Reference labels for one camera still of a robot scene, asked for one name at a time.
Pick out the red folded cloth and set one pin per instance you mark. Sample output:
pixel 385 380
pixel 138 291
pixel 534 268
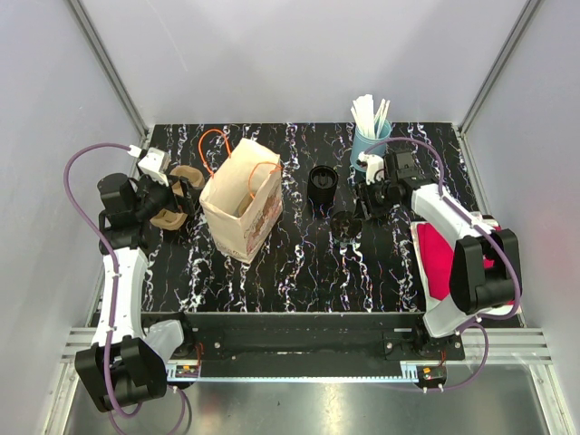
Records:
pixel 476 272

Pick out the black ribbed cup with lid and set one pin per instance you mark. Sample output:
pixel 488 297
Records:
pixel 322 184

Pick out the light blue cup holder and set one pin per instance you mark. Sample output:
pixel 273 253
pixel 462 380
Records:
pixel 364 144

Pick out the white tray under cloth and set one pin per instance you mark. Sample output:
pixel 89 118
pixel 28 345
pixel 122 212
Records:
pixel 435 256

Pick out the brown paper takeout bag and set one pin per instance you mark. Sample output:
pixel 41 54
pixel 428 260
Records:
pixel 242 199

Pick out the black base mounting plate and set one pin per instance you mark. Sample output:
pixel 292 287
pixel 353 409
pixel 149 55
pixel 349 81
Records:
pixel 313 347

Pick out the aluminium front rail frame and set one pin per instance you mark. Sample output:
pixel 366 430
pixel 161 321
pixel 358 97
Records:
pixel 484 347

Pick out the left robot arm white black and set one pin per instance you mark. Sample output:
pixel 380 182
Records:
pixel 126 362

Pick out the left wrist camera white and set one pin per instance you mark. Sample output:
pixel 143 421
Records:
pixel 151 162

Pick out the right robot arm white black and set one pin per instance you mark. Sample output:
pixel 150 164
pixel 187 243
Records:
pixel 428 199

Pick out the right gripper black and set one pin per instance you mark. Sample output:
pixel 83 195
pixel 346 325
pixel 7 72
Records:
pixel 372 210

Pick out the cardboard cup carrier left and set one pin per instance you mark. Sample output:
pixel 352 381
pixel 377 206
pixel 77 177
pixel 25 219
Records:
pixel 173 221

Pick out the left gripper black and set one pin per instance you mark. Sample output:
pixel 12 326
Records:
pixel 191 197

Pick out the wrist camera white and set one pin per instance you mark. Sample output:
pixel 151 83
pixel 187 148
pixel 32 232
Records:
pixel 374 166
pixel 151 162

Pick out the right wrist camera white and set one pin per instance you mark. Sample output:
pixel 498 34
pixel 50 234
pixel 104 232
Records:
pixel 374 166

